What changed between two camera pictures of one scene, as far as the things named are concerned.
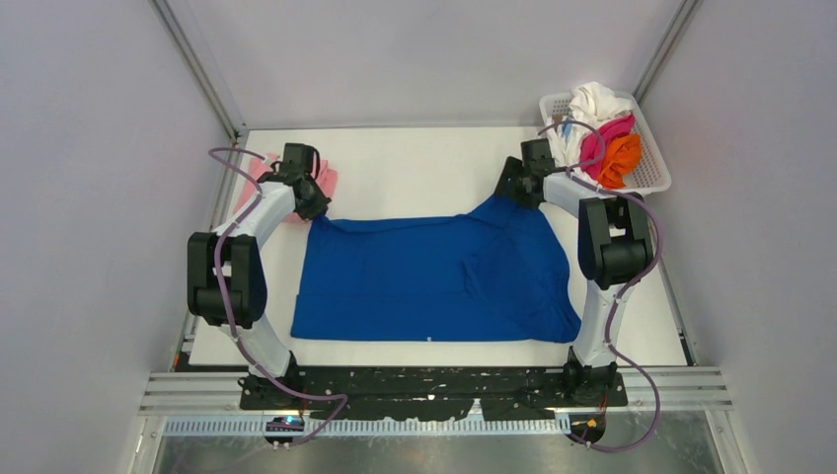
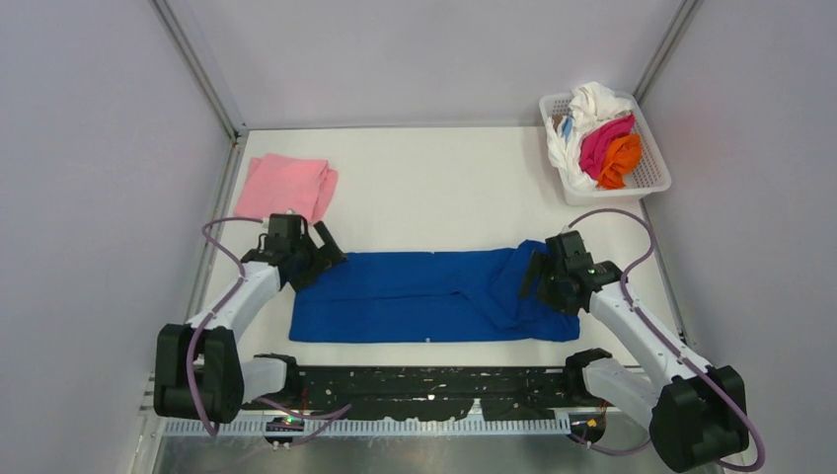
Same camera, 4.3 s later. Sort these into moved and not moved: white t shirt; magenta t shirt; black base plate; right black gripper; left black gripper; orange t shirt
Moved: left black gripper; right black gripper
Not moved: white t shirt; orange t shirt; black base plate; magenta t shirt
